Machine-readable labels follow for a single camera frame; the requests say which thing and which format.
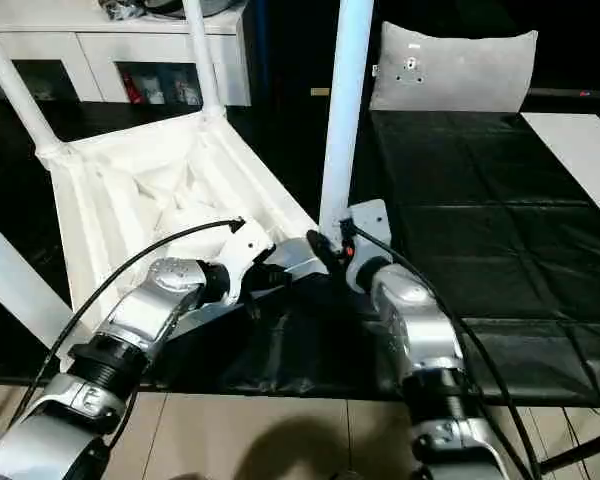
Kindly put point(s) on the grey cushion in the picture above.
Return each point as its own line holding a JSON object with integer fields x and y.
{"x": 455, "y": 75}

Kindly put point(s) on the black horizontal bar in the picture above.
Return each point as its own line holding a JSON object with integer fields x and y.
{"x": 570, "y": 93}

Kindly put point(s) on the black metal table frame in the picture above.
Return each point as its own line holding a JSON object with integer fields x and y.
{"x": 580, "y": 450}

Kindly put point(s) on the white flat board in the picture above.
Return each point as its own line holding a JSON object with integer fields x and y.
{"x": 580, "y": 150}

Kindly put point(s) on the white cabinet with glass doors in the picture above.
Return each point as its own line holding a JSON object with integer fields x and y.
{"x": 105, "y": 45}

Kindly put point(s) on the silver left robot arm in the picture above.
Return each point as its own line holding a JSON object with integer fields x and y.
{"x": 140, "y": 310}

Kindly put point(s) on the black box with gold label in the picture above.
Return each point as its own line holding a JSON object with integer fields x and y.
{"x": 290, "y": 50}

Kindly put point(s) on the white plastic table top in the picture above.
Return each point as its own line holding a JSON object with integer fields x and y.
{"x": 130, "y": 165}

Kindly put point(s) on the grey round container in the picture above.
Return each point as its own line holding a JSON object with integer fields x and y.
{"x": 210, "y": 7}

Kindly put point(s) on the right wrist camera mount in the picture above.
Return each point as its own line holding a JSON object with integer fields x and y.
{"x": 375, "y": 220}

